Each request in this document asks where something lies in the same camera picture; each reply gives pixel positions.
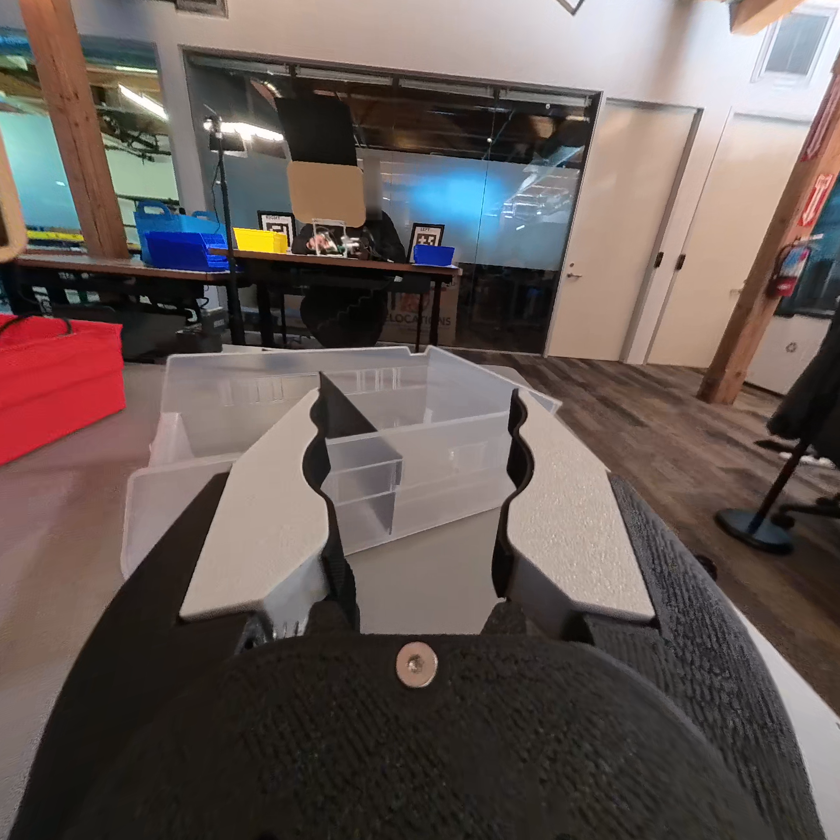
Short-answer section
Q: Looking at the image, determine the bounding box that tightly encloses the yellow plastic bin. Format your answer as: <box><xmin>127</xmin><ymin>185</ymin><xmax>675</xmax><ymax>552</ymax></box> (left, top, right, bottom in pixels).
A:
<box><xmin>233</xmin><ymin>227</ymin><xmax>290</xmax><ymax>255</ymax></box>

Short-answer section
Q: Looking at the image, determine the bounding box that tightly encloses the black light stand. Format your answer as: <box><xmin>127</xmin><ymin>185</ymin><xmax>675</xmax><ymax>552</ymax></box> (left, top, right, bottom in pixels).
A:
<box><xmin>202</xmin><ymin>115</ymin><xmax>248</xmax><ymax>347</ymax></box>

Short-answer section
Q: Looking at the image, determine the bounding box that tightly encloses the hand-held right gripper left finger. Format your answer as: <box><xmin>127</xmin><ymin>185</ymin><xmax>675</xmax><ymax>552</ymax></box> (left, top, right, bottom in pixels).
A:
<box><xmin>177</xmin><ymin>387</ymin><xmax>361</xmax><ymax>639</ymax></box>

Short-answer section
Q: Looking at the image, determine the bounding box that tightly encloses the red fire extinguisher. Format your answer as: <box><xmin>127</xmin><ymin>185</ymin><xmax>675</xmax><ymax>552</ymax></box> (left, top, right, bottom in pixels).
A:
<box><xmin>771</xmin><ymin>239</ymin><xmax>812</xmax><ymax>298</ymax></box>

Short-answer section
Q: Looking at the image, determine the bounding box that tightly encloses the black coat stand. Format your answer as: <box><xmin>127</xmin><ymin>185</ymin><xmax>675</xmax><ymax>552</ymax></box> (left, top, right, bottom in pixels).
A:
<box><xmin>715</xmin><ymin>440</ymin><xmax>816</xmax><ymax>557</ymax></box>

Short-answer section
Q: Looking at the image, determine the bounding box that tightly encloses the dark hanging cloth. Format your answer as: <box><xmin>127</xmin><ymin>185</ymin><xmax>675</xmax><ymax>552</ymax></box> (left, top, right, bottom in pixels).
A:
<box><xmin>766</xmin><ymin>322</ymin><xmax>840</xmax><ymax>462</ymax></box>

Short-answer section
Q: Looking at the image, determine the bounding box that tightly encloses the clear plastic organiser box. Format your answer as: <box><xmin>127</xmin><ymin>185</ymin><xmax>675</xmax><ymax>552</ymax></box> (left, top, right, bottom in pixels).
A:
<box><xmin>121</xmin><ymin>344</ymin><xmax>563</xmax><ymax>580</ymax></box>

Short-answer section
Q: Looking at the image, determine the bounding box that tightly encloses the white door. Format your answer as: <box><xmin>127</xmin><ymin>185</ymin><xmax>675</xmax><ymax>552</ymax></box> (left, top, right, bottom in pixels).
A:
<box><xmin>646</xmin><ymin>112</ymin><xmax>816</xmax><ymax>370</ymax></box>
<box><xmin>545</xmin><ymin>98</ymin><xmax>704</xmax><ymax>363</ymax></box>

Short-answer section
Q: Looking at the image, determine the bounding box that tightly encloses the wooden desk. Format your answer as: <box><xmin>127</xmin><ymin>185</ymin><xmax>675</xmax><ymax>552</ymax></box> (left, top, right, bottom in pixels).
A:
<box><xmin>13</xmin><ymin>252</ymin><xmax>234</xmax><ymax>329</ymax></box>
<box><xmin>210</xmin><ymin>248</ymin><xmax>463</xmax><ymax>349</ymax></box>

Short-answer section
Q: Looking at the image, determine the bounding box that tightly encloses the fiducial tag sign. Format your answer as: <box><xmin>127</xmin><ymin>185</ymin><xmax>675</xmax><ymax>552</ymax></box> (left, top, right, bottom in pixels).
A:
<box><xmin>408</xmin><ymin>223</ymin><xmax>446</xmax><ymax>263</ymax></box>
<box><xmin>257</xmin><ymin>210</ymin><xmax>298</xmax><ymax>248</ymax></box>

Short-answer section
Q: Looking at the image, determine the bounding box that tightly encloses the wooden post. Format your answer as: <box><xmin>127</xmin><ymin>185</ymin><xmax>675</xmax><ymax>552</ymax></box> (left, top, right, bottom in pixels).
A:
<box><xmin>20</xmin><ymin>0</ymin><xmax>130</xmax><ymax>260</ymax></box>
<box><xmin>697</xmin><ymin>72</ymin><xmax>840</xmax><ymax>404</ymax></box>

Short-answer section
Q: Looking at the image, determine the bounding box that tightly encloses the red plastic bin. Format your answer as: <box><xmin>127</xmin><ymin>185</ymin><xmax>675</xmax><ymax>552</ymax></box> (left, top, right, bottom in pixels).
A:
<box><xmin>0</xmin><ymin>314</ymin><xmax>127</xmax><ymax>467</ymax></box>

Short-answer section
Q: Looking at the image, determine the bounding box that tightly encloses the red sign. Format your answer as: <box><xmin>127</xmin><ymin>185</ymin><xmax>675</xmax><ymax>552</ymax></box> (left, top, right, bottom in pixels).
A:
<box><xmin>802</xmin><ymin>85</ymin><xmax>840</xmax><ymax>163</ymax></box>
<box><xmin>797</xmin><ymin>172</ymin><xmax>836</xmax><ymax>228</ymax></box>

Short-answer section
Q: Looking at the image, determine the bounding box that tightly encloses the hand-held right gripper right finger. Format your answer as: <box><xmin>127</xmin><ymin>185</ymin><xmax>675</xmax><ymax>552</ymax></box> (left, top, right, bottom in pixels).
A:
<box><xmin>491</xmin><ymin>387</ymin><xmax>658</xmax><ymax>641</ymax></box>

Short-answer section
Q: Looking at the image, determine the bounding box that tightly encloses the black square panel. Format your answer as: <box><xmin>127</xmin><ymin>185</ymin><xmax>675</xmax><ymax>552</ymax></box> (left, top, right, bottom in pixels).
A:
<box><xmin>274</xmin><ymin>97</ymin><xmax>360</xmax><ymax>168</ymax></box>

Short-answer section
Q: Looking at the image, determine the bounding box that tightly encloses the cardboard box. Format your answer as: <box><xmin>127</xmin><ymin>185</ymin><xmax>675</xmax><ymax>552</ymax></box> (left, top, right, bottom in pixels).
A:
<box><xmin>384</xmin><ymin>282</ymin><xmax>458</xmax><ymax>347</ymax></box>

